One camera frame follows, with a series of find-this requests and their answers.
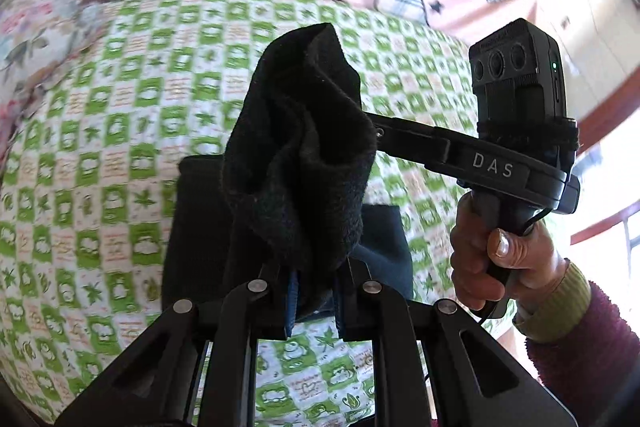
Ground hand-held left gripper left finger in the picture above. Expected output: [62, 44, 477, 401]
[54, 263, 302, 427]

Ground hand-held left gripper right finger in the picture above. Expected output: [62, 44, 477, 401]
[332, 257, 576, 427]

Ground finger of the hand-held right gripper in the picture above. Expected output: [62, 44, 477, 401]
[364, 111, 443, 164]

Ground black pants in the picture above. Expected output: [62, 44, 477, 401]
[161, 23, 413, 324]

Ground person's right forearm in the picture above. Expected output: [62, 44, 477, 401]
[512, 259, 640, 427]

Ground person's right hand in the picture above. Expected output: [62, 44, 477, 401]
[449, 194, 571, 313]

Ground red framed window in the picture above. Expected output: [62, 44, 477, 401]
[570, 97, 640, 288]

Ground green checked bed sheet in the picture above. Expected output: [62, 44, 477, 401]
[0, 0, 482, 427]

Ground floral ruffled pillow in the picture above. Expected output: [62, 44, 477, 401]
[0, 0, 108, 158]

